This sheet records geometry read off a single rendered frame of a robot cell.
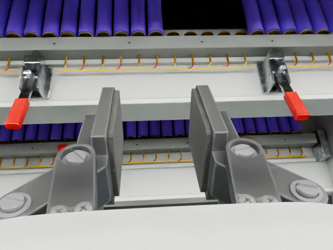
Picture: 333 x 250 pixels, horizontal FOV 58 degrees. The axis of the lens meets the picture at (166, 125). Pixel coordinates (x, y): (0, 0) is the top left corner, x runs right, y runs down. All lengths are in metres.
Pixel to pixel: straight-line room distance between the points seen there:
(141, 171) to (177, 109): 0.18
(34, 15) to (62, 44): 0.06
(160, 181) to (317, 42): 0.30
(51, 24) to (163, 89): 0.15
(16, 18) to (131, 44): 0.14
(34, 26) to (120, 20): 0.10
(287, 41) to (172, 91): 0.14
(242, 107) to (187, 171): 0.18
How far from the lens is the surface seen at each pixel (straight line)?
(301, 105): 0.32
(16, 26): 0.40
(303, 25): 0.42
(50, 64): 0.37
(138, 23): 0.37
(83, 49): 0.35
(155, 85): 0.35
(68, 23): 0.38
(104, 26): 0.37
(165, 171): 0.50
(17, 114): 0.30
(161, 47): 0.35
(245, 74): 0.37
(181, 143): 0.49
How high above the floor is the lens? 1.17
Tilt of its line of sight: 45 degrees down
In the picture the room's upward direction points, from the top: 2 degrees clockwise
